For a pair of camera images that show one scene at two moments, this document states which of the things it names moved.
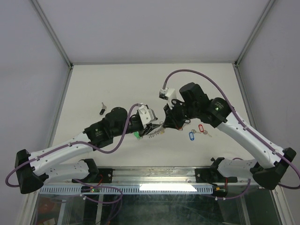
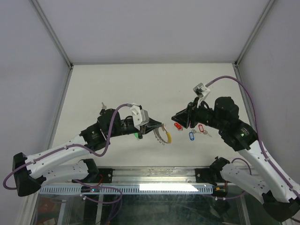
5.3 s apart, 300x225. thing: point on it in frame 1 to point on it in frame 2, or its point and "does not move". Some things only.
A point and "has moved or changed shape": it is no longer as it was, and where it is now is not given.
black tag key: x=104 y=108 does not move
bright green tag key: x=136 y=134 does not move
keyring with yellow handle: x=161 y=131 has moved or changed shape
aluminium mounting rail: x=152 y=176 does not move
